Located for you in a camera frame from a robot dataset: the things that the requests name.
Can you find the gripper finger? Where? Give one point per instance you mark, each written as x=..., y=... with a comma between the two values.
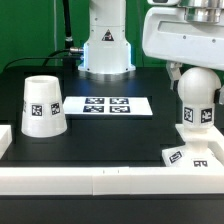
x=173, y=69
x=219, y=96

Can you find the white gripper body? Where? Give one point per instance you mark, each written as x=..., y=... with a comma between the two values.
x=167, y=36

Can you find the white lamp bulb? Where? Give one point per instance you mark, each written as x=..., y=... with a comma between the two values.
x=196, y=89

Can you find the white lamp base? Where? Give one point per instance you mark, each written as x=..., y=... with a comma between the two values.
x=201, y=149

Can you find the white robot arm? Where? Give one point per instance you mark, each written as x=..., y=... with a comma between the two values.
x=108, y=52

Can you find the white lamp shade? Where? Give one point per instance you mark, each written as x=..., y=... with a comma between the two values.
x=43, y=114

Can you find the white marker board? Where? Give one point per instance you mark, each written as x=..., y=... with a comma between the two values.
x=130, y=106

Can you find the white left fence block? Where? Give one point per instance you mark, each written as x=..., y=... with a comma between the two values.
x=5, y=138

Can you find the white front fence rail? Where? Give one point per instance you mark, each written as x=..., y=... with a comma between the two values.
x=110, y=181

